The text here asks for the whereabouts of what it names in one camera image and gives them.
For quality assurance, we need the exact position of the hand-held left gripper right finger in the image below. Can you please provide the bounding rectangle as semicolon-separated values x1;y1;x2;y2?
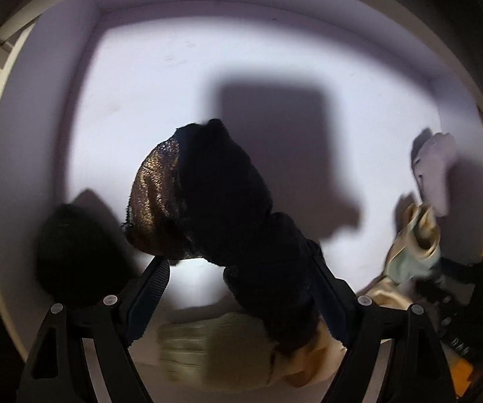
308;241;471;403

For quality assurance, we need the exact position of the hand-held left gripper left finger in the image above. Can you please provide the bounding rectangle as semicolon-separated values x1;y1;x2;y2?
17;256;171;403

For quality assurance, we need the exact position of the grey-green cloth bundle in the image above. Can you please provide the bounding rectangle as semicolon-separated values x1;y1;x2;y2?
386;204;442;284

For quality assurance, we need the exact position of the black fuzzy sock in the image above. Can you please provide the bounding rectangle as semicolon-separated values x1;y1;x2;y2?
35;204;141;307

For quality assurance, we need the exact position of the navy lace underwear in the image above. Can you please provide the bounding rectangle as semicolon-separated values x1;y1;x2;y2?
122;118;343;355

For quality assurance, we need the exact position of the white drawer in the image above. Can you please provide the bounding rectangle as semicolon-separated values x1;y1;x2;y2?
0;0;483;403

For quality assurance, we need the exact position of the beige cloth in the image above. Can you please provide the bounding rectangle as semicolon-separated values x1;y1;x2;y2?
359;277;418;308

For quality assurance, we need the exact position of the tan cloth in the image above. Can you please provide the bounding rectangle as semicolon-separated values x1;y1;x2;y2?
271;319;347;388

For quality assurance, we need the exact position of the grey-white ribbed cloth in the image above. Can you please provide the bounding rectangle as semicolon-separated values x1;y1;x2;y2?
157;313;276;387

